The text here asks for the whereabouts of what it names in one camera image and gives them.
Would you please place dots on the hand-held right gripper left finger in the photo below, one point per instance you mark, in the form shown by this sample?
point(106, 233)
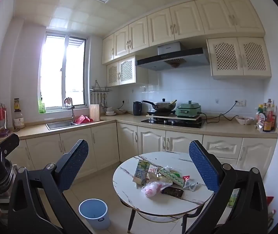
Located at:
point(75, 163)

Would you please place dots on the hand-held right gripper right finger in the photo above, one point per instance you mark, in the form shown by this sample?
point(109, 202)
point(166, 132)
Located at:
point(202, 165)

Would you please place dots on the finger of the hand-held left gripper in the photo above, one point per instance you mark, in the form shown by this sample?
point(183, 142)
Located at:
point(8, 142)

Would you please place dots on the small red packet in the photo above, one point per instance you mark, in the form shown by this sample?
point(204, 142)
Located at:
point(186, 177)

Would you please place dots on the light green snack packet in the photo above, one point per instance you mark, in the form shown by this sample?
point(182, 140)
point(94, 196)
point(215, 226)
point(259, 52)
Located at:
point(172, 176)

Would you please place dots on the pink plastic bag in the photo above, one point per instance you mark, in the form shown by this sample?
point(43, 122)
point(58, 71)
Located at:
point(151, 189)

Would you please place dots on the blue plastic bin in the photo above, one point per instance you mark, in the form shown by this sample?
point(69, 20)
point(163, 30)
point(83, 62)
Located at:
point(97, 218)

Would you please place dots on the green white drink carton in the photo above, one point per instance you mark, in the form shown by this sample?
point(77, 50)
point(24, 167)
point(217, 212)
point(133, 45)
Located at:
point(140, 173)

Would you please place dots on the large clear bottle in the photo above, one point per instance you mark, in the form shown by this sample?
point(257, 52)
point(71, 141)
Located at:
point(19, 120)

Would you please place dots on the round white marble table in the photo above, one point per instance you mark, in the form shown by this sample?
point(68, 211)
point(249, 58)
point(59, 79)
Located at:
point(178, 158)

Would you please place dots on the cream lower kitchen cabinets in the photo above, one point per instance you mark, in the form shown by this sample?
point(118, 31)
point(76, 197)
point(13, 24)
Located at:
point(104, 146)

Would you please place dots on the dark sauce bottle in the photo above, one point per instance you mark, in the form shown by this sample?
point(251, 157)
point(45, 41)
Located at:
point(16, 104)

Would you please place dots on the dark foil wrapper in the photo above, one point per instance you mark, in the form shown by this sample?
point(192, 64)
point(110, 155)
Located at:
point(172, 192)

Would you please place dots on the stainless steel sink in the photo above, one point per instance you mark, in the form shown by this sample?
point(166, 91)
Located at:
point(61, 124)

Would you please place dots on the beige kitchen countertop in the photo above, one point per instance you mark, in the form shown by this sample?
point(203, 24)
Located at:
point(226, 129)

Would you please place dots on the red plastic basin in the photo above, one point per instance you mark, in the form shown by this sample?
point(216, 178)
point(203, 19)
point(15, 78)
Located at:
point(82, 119)

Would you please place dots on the green plastic bottle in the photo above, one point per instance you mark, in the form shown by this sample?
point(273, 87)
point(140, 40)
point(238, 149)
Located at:
point(41, 107)

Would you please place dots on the metal faucet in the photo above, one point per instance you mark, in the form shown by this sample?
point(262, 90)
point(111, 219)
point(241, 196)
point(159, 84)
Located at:
point(72, 112)

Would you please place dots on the black gas stove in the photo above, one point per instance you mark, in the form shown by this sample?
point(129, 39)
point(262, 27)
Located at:
point(173, 123)

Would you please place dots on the wooden cutting board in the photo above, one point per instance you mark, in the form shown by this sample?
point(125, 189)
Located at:
point(94, 113)

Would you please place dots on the green electric cooker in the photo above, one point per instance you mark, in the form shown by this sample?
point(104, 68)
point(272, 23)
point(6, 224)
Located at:
point(187, 108)

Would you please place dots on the small white bowl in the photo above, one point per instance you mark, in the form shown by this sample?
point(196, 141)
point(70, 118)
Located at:
point(244, 120)

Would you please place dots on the stack of white bowls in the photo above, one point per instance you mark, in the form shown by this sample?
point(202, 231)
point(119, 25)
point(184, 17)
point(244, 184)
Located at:
point(110, 112)

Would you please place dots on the wok with lid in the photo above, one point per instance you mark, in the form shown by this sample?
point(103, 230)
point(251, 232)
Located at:
point(163, 106)

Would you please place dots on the hanging utensil rack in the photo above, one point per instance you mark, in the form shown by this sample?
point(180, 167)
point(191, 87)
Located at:
point(101, 89)

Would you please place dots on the kitchen window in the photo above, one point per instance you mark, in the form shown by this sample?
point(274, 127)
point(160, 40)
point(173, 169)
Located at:
point(53, 78)

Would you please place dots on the group of condiment bottles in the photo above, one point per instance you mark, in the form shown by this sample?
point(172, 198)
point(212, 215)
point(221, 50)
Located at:
point(267, 119)

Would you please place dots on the black electric kettle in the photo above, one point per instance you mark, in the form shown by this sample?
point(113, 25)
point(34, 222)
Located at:
point(137, 108)

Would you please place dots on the small lattice door cabinet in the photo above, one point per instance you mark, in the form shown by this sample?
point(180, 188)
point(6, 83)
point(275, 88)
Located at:
point(126, 70)

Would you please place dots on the black range hood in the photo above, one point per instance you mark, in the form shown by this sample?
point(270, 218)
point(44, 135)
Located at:
point(173, 58)

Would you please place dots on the large lattice door cabinet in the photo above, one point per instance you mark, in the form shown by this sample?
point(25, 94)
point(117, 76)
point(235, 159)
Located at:
point(226, 56)

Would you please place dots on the white wall socket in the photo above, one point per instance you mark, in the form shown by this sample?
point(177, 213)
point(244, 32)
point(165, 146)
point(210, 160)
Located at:
point(240, 102)

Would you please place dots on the cream upper wall cabinets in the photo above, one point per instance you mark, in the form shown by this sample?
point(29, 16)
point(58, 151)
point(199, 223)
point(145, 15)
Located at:
point(185, 22)

